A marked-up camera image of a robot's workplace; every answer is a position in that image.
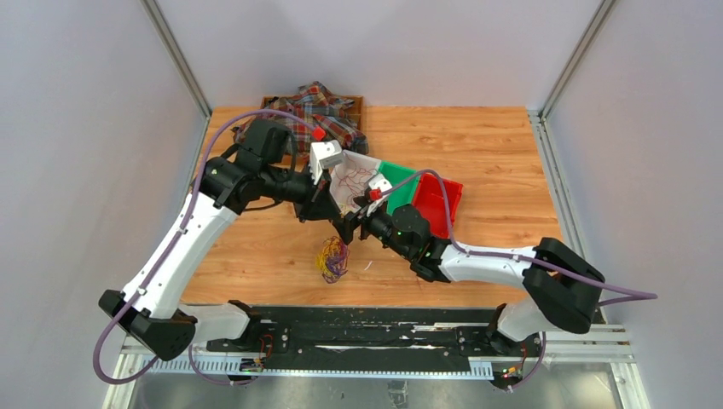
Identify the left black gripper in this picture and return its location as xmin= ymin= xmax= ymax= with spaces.
xmin=263 ymin=161 xmax=343 ymax=223

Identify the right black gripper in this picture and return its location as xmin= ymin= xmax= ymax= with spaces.
xmin=330 ymin=197 xmax=413 ymax=261

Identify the coloured cable bundle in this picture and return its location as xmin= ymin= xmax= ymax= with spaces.
xmin=315 ymin=235 xmax=351 ymax=285

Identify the red cable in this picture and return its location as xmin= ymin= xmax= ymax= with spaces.
xmin=333 ymin=158 xmax=379 ymax=213

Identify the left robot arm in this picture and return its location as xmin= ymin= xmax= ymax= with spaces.
xmin=99 ymin=119 xmax=344 ymax=361

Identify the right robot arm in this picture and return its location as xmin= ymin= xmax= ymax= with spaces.
xmin=332 ymin=204 xmax=604 ymax=355

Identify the white plastic bin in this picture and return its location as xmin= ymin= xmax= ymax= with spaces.
xmin=330 ymin=150 xmax=382 ymax=212

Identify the green plastic bin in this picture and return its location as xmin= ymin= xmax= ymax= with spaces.
xmin=379 ymin=161 xmax=419 ymax=215

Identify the red plastic bin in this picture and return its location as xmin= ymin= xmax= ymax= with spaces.
xmin=412 ymin=173 xmax=464 ymax=239

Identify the wooden tray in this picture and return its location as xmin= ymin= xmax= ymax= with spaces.
xmin=260 ymin=95 xmax=364 ymax=130

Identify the plaid shirt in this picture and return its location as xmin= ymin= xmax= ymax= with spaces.
xmin=231 ymin=81 xmax=370 ymax=156

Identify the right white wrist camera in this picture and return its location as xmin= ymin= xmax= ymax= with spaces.
xmin=362 ymin=173 xmax=392 ymax=216

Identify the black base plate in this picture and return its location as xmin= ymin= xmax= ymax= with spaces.
xmin=206 ymin=306 xmax=541 ymax=373

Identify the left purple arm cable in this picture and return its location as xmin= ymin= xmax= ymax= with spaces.
xmin=93 ymin=108 xmax=323 ymax=388

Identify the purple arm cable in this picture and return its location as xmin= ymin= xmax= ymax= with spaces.
xmin=93 ymin=108 xmax=323 ymax=388
xmin=369 ymin=169 xmax=659 ymax=392

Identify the aluminium frame rail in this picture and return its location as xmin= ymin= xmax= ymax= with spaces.
xmin=104 ymin=319 xmax=651 ymax=408

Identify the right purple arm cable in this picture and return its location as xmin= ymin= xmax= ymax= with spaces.
xmin=369 ymin=169 xmax=659 ymax=392

